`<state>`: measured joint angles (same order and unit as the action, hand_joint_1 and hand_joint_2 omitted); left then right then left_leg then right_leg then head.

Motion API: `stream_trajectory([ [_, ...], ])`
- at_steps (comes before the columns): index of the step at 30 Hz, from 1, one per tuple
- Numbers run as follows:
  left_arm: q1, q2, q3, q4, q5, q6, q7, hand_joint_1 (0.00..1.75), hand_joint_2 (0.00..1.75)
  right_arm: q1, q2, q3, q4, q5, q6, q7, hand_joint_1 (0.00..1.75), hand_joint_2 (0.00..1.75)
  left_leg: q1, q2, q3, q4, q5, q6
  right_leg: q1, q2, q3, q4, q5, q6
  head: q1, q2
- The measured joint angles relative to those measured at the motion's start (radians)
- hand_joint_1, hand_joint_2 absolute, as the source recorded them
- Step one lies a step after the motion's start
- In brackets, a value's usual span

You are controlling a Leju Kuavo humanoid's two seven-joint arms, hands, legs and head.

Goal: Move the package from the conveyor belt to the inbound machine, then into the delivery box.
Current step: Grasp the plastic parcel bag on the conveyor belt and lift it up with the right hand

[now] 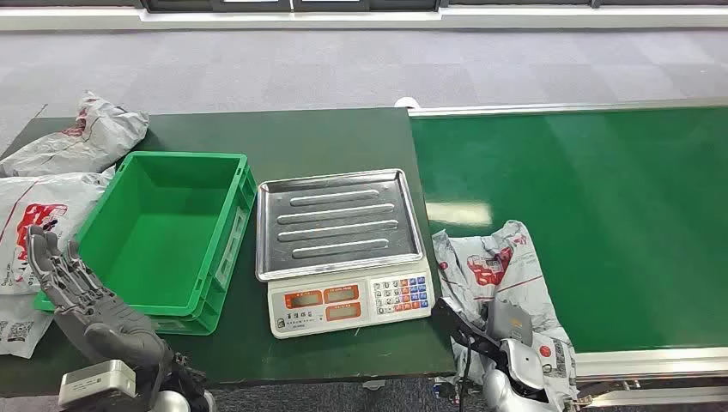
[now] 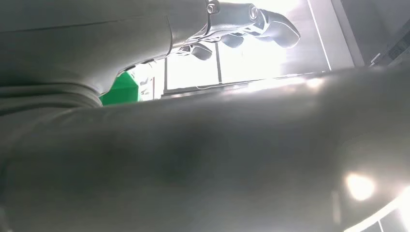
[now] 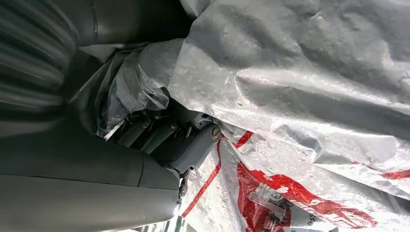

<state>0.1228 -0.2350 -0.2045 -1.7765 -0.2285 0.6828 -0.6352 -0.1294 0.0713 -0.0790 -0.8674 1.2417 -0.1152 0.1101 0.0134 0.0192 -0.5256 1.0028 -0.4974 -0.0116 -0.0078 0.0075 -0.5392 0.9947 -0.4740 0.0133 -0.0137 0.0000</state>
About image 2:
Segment green plastic crate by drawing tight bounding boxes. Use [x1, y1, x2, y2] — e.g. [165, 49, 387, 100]
[99, 71, 142, 107]

